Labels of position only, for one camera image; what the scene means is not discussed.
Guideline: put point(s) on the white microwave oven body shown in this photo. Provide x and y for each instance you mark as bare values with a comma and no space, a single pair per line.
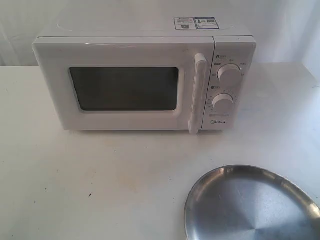
233,45

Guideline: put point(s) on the round steel plate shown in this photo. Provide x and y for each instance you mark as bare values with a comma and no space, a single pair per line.
242,202

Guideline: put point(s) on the white control knob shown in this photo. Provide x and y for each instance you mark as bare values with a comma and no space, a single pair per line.
223,103
229,73

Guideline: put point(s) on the lower white control knob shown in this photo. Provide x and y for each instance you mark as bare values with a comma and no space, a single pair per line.
223,103

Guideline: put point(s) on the white printed paper label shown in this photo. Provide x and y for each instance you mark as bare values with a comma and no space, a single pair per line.
196,23

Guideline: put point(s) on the upper white control knob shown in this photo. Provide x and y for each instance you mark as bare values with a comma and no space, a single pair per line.
229,73

